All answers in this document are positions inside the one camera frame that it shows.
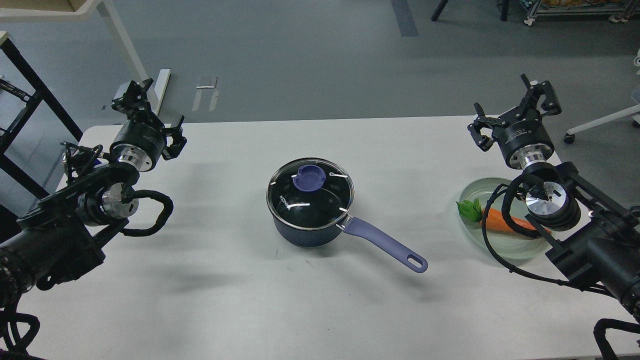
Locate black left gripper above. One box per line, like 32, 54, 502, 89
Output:
109, 78, 187, 173

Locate black shelf frame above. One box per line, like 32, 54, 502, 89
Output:
0, 32, 83, 199

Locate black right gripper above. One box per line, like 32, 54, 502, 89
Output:
467, 74, 562, 169

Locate blue pot with purple handle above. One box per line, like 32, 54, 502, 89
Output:
272, 210, 428, 273

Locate white office chair base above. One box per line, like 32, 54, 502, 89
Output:
563, 85, 640, 144

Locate white desk frame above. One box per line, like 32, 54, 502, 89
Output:
0, 0, 172, 126

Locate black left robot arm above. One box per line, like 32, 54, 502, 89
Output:
0, 78, 187, 360

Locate glass lid with purple knob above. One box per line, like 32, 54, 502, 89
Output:
266, 157, 354, 230

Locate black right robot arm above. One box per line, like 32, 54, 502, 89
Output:
467, 74, 640, 360

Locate orange carrot with green leaves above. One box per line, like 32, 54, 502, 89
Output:
456, 198, 553, 237

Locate metal wheeled cart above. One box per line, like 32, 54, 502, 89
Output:
520, 0, 639, 27

